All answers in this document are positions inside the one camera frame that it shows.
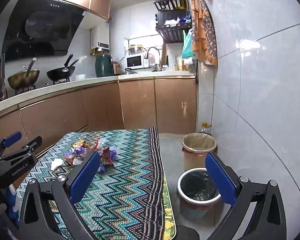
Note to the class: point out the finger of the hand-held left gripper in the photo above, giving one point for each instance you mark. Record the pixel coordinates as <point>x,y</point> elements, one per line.
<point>27,148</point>
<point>13,138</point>

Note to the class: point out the black frying pan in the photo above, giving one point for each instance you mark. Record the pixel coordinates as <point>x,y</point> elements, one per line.
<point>60,74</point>

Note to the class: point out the floral yellow green tablecloth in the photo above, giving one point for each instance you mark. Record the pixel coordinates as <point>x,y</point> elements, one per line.
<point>168,217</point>

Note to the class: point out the beige trash bin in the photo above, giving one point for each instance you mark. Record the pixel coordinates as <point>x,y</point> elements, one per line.
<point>191,160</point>

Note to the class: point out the small purple wrapper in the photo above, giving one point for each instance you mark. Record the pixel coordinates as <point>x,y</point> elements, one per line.
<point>101,169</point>

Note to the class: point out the wooden cutting board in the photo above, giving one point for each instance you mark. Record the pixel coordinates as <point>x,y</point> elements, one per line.
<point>164,55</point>

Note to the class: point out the white water heater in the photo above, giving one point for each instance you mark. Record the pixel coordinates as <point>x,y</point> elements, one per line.
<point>100,36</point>

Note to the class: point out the black range hood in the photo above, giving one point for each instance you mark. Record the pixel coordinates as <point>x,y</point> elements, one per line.
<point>40,30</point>

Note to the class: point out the white trash bin black liner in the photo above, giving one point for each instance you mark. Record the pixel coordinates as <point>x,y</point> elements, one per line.
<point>188,206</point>

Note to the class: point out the gas stove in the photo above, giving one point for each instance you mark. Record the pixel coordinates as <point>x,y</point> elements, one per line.
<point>57,82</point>

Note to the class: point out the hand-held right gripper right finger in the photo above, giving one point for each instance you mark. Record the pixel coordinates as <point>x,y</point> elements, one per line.
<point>220,180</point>

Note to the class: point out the glass pot lid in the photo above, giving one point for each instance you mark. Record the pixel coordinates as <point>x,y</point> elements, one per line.
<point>130,71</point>

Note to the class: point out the yellow cap oil bottle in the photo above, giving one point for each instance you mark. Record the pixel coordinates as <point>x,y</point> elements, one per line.
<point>206,128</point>

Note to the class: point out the white tissue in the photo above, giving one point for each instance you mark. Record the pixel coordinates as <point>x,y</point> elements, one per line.
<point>56,164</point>

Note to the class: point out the white microwave oven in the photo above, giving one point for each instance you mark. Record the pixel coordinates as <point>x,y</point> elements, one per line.
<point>136,61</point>

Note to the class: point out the copper base cabinets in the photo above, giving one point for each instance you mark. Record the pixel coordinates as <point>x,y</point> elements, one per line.
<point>140,105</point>

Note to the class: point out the brass wok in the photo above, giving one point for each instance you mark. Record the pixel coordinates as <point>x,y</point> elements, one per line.
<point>22,80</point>

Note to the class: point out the red snack wrapper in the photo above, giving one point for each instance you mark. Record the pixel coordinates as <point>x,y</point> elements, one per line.
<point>108,157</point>

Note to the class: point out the seasoning bottles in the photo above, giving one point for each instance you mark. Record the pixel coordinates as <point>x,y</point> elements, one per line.
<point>178,64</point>

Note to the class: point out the chrome kitchen faucet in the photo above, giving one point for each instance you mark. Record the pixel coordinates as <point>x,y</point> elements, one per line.
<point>159,60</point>

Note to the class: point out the teal plastic bag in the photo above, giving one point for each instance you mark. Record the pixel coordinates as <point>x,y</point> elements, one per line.
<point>187,45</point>

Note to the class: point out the orange floral apron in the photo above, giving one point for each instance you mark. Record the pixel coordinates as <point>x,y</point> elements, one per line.
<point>203,37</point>

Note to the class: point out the orange yellow snack wrapper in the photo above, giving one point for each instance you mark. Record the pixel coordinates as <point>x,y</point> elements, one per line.
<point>79,144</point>

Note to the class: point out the zigzag patterned table cloth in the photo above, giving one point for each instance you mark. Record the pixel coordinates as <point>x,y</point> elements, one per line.
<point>130,180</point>

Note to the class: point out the clear food container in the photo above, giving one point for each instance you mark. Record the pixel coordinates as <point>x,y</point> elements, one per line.
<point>135,49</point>

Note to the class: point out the brown utensil holder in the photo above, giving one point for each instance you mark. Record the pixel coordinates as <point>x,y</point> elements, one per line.
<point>117,68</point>

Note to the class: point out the black wall storage rack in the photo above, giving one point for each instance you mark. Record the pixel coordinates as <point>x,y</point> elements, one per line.
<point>172,33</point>

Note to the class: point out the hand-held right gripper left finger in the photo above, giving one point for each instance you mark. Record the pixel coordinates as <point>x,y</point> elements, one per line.
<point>83,177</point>

